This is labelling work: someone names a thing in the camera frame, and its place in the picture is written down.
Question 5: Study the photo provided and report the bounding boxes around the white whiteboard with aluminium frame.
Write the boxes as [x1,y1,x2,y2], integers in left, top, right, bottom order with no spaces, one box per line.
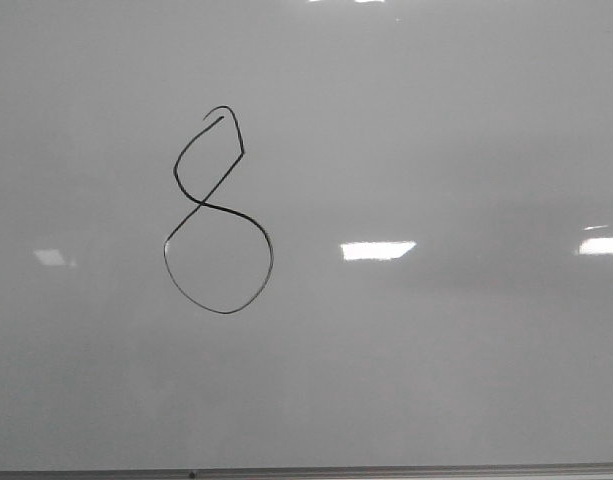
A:
[0,1,613,479]

